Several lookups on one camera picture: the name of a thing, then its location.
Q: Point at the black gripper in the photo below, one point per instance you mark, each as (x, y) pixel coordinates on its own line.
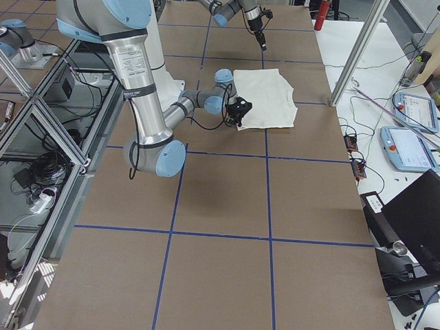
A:
(234, 113)
(255, 25)

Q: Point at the cream long sleeve cat shirt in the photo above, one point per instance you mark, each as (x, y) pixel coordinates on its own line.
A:
(271, 97)

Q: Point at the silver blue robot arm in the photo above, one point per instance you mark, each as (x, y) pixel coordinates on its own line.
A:
(251, 11)
(122, 27)

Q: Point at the seated person beige clothes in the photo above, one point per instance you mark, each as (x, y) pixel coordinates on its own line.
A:
(425, 64)

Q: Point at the red bottle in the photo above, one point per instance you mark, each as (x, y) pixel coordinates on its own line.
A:
(322, 14)

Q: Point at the far orange black connector box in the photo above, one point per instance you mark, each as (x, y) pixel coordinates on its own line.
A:
(351, 143)

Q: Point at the orange black connector box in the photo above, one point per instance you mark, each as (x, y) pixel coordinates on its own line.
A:
(358, 169)
(351, 143)

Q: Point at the near orange black connector box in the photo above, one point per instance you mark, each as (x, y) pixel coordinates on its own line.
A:
(358, 169)

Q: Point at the near blue teach pendant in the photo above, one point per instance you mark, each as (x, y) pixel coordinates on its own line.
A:
(406, 151)

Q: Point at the blue teach pendant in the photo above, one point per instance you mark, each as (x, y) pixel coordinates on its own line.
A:
(416, 111)
(406, 151)

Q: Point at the far blue teach pendant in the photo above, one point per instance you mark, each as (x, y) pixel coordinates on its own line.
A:
(416, 111)

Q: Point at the black box with white label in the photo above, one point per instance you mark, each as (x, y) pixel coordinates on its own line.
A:
(381, 229)

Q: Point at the black monitor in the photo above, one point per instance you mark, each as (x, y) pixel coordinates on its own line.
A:
(414, 216)

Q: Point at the white power strip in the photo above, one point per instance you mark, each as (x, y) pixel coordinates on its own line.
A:
(42, 203)

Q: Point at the grey robot mounting base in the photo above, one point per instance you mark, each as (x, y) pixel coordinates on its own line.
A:
(18, 44)

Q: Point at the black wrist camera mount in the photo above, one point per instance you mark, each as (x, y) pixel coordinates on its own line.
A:
(266, 13)
(241, 107)

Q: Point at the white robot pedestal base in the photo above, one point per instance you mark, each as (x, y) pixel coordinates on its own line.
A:
(168, 89)

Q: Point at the aluminium frame post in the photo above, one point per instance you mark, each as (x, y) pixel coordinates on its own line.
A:
(368, 28)

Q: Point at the aluminium table side frame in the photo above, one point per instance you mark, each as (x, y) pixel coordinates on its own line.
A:
(52, 145)

